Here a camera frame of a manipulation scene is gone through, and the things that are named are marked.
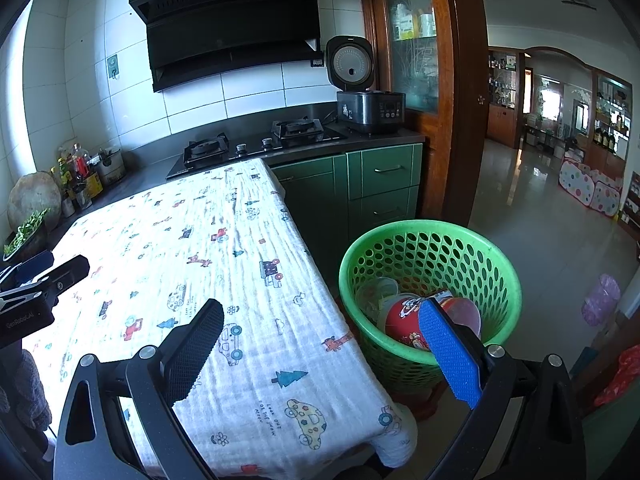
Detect group of condiment bottles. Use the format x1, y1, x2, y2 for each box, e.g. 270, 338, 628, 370
50, 142, 103, 211

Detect metal pot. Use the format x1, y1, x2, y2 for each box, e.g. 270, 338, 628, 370
97, 146, 126, 185

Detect red floor mat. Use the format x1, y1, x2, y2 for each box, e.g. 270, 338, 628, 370
407, 380, 448, 421

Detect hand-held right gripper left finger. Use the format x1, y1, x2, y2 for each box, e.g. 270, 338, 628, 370
52, 298, 225, 480

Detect person's left forearm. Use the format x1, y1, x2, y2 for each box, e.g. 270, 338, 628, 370
0, 350, 53, 433

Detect cartoon printed tablecloth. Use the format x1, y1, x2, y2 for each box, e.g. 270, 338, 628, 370
22, 156, 418, 478

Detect round wooden cutting board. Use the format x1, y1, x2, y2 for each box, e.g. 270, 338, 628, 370
7, 171, 63, 223

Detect black rice cooker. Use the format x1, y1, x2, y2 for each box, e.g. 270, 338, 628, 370
326, 35, 406, 136

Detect wooden glass door cabinet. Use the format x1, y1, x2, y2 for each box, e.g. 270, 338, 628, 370
356, 0, 488, 228

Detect bowl of green vegetables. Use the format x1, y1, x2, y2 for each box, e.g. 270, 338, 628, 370
2, 209, 51, 261

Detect translucent plastic container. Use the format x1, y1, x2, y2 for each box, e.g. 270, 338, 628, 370
356, 276, 401, 323

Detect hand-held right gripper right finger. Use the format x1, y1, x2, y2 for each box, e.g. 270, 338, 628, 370
417, 298, 588, 480

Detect purple plastic bag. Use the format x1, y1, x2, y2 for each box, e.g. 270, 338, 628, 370
582, 273, 622, 326

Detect small shelf rack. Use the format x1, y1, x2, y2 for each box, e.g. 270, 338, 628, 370
619, 171, 640, 233

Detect black range hood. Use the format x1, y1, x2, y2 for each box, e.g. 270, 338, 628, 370
128, 0, 335, 93

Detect green plastic basket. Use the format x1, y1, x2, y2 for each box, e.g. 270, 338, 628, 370
338, 219, 523, 396

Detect polka dot play tent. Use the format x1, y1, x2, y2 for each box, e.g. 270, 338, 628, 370
558, 156, 625, 217

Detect red cartoon printed bowl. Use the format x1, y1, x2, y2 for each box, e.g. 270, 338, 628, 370
384, 296, 437, 353

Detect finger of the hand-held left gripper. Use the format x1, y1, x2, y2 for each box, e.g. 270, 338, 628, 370
0, 250, 54, 288
0, 255, 90, 318

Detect black gas stove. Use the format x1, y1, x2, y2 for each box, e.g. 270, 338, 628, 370
165, 116, 348, 181

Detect red plastic bag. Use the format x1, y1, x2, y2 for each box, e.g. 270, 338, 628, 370
594, 345, 640, 408

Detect green kitchen cabinet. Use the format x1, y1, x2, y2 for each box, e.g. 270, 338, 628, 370
267, 142, 426, 281

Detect wooden display cabinet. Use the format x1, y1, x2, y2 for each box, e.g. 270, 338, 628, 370
592, 67, 633, 176
487, 47, 526, 148

